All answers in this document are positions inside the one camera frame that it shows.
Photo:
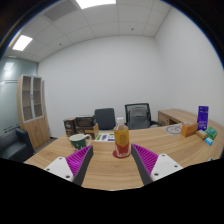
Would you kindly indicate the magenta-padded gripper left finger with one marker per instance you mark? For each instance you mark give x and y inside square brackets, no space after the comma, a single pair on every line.
[60,168]

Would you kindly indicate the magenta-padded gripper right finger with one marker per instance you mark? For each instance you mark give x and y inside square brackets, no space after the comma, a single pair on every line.
[164,166]

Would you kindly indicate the amber drink bottle white cap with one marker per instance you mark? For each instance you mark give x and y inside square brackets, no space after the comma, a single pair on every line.
[122,140]

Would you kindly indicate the green and white mug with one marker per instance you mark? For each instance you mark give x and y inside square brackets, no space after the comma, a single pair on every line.
[78,142]

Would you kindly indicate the white sheet with round print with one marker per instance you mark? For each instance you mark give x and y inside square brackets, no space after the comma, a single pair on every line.
[174,129]

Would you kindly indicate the dark brown printed box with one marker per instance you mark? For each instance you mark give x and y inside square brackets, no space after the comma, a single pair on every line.
[69,126]

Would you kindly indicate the orange-brown wooden box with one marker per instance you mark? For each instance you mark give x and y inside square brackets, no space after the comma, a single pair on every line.
[189,129]

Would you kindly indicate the wooden glass-door shelf cabinet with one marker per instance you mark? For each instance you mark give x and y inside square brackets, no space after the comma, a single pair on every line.
[36,130]

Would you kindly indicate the small tan cardboard box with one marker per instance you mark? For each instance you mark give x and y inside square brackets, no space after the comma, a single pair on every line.
[201,134]

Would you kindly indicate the dark leather sofa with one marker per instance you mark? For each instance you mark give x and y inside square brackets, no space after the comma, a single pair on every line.
[15,145]

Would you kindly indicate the flat round red coaster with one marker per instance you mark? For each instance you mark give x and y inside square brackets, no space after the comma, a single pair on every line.
[114,154]

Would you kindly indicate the small light blue box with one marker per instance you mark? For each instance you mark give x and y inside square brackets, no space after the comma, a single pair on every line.
[209,141]

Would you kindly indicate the wooden side desk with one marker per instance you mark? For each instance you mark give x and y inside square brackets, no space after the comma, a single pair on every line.
[173,115]

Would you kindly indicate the green and purple printed leaflet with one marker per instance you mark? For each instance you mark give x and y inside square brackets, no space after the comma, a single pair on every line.
[105,137]

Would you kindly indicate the black mesh-back office chair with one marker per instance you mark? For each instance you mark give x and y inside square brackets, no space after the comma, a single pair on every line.
[138,116]

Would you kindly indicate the green flat box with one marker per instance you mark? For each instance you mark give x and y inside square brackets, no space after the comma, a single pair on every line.
[211,132]

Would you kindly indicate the upright purple box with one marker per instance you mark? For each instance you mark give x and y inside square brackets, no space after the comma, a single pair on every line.
[202,117]

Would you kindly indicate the dark solid-back office chair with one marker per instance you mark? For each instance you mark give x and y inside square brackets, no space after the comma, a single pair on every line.
[105,119]

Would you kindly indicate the small ceiling light panel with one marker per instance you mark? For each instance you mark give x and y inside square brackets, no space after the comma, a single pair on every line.
[22,42]

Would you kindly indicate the ceiling air vent grille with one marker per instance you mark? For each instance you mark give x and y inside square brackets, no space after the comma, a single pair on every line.
[60,10]

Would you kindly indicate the large square ceiling light panel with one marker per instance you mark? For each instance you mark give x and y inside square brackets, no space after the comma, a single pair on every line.
[95,3]

